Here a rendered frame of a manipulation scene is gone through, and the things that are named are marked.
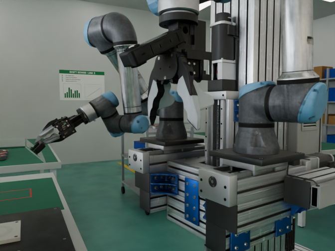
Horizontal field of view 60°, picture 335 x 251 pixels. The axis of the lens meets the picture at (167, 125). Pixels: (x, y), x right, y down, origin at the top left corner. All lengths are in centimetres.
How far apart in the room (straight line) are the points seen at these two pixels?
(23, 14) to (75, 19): 92
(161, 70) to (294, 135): 95
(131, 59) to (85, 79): 581
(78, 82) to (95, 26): 503
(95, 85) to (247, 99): 548
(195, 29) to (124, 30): 63
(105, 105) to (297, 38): 75
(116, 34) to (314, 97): 72
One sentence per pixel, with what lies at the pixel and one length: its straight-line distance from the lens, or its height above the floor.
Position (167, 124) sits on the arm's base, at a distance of 133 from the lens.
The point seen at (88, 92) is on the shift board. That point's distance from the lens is 627.
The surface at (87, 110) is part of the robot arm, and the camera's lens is 121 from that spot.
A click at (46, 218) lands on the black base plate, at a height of 77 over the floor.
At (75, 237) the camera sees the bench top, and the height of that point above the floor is 75.
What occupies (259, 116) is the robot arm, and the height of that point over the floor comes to 116.
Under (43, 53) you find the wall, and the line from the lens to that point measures 624.
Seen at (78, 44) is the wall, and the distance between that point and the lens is 635.
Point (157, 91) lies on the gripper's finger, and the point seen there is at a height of 122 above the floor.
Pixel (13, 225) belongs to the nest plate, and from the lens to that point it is 117.
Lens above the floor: 119
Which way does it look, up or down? 4 degrees down
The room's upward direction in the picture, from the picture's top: straight up
